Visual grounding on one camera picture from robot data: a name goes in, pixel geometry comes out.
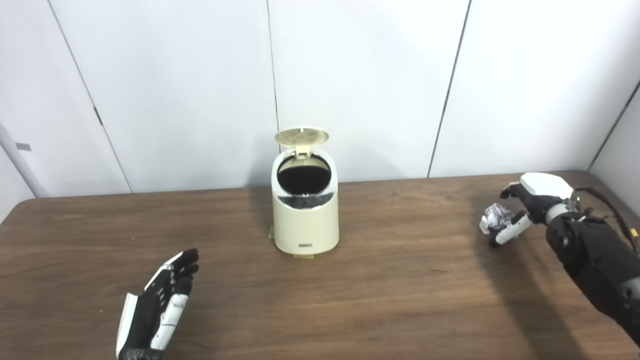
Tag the small grey wall tag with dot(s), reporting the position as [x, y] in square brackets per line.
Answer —
[23, 147]

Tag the white paper ball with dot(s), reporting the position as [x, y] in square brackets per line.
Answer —
[495, 217]

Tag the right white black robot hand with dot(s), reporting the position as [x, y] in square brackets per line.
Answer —
[542, 192]

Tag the cream-colored lidded bin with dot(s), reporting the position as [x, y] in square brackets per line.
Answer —
[305, 220]

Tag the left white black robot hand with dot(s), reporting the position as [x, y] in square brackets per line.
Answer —
[145, 315]

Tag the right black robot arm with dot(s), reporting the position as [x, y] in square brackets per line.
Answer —
[600, 260]

